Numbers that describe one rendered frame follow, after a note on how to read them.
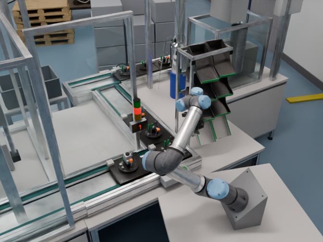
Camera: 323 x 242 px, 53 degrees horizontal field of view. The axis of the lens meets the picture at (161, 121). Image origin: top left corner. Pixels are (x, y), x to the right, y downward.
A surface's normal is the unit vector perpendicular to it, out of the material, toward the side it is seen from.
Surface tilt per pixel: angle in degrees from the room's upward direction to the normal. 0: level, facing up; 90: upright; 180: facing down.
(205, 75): 25
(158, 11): 90
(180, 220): 0
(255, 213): 90
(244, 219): 90
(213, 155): 0
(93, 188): 0
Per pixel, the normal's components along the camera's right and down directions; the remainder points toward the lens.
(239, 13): 0.51, 0.49
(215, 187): -0.62, -0.47
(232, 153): 0.00, -0.82
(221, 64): 0.15, -0.51
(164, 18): 0.24, 0.55
